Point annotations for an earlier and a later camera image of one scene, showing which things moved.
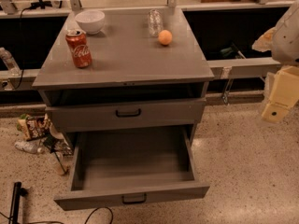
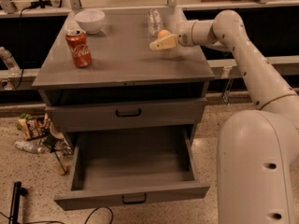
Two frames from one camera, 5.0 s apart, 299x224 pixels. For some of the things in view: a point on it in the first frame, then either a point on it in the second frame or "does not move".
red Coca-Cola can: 77,40 does not move
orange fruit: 165,36 does not move
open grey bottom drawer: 134,167 does not move
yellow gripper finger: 284,94 → 184,37
